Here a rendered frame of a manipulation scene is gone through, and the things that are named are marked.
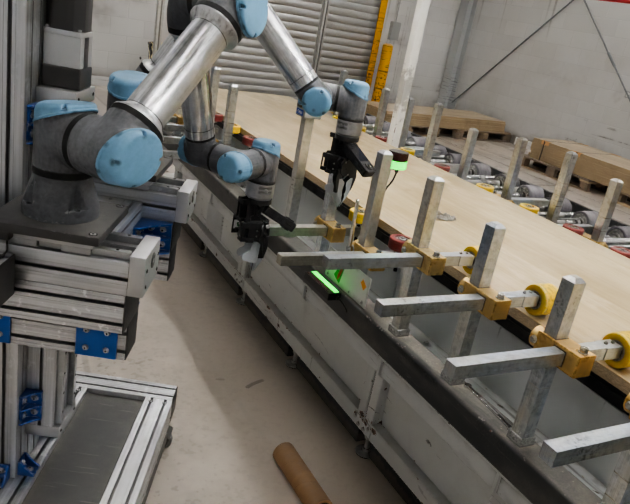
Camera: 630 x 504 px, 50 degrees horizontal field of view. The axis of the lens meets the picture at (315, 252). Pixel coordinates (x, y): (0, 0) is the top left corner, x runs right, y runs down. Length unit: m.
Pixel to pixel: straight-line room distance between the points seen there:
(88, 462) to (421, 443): 1.04
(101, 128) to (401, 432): 1.53
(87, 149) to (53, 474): 1.05
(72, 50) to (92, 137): 0.36
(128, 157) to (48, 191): 0.21
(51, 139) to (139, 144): 0.18
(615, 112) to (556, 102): 1.01
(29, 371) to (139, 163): 0.79
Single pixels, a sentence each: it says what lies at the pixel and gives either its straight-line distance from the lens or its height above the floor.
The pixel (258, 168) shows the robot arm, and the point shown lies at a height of 1.13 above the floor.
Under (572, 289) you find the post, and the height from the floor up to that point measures 1.09.
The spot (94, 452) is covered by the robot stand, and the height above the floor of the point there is 0.21.
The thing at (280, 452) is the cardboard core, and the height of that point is 0.07.
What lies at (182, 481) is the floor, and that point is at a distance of 2.37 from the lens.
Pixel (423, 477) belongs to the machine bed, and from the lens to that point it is 2.32.
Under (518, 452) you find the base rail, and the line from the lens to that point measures 1.59.
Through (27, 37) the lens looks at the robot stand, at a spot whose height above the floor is 1.36.
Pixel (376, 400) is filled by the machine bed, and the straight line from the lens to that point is 2.44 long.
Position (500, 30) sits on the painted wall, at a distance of 11.76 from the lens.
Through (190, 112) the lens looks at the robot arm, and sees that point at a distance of 1.67.
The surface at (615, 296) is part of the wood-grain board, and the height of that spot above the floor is 0.90.
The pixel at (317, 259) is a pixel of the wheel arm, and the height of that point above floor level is 0.85.
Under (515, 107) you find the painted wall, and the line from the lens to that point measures 11.28.
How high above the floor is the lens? 1.53
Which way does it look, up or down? 20 degrees down
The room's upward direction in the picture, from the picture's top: 11 degrees clockwise
